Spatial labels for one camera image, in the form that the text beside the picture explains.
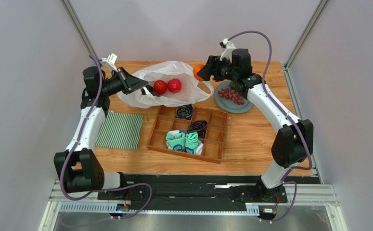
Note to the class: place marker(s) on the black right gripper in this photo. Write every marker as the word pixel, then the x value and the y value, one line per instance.
pixel 212 68

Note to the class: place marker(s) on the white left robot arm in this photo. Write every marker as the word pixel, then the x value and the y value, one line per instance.
pixel 77 166

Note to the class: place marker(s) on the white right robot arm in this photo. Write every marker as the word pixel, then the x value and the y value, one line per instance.
pixel 294 136

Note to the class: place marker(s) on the right teal rolled sock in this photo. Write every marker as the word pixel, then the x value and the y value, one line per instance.
pixel 193 145

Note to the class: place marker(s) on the green striped cloth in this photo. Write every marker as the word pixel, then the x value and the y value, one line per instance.
pixel 120 131

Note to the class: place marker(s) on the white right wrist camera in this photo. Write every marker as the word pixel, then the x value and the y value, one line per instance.
pixel 228 48

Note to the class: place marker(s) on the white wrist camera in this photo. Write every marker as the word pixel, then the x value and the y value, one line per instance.
pixel 109 62
pixel 228 48

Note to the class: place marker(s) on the red grapes bunch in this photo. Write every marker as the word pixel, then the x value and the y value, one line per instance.
pixel 232 95

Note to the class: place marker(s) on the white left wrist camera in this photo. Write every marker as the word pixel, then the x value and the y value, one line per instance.
pixel 109 62

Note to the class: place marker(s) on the teal rolled sock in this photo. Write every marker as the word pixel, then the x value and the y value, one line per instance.
pixel 175 140
pixel 193 145

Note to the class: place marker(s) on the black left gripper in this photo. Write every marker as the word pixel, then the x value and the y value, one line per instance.
pixel 128 83

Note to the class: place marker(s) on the red pomegranate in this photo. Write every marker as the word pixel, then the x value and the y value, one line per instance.
pixel 174 85

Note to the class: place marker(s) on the red apple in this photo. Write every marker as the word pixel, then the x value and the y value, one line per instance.
pixel 160 87

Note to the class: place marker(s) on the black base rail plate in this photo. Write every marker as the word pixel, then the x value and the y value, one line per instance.
pixel 207 193

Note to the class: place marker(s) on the small orange pumpkin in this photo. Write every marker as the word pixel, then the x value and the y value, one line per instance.
pixel 196 69

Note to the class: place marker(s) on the wooden divided tray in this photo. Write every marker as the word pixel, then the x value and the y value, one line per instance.
pixel 209 124

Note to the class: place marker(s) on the left teal rolled sock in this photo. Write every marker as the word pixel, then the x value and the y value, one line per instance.
pixel 175 140

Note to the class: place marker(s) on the dark purple plum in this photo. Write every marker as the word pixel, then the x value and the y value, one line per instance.
pixel 154 93

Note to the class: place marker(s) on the white plastic bag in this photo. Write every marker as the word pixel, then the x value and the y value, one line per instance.
pixel 190 93

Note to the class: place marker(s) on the grey plate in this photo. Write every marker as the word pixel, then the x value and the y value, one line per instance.
pixel 228 104

